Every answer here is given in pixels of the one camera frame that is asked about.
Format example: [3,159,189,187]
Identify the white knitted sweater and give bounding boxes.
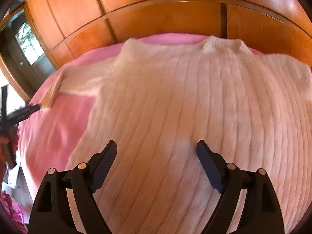
[42,36,311,233]

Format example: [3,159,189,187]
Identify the person's left hand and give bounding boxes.
[1,126,19,179]

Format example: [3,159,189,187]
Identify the pink bedspread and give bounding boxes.
[17,32,265,200]

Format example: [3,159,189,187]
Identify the dark wood-framed door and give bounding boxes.
[1,4,59,102]

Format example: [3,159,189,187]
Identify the orange wooden wardrobe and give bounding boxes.
[25,0,311,68]

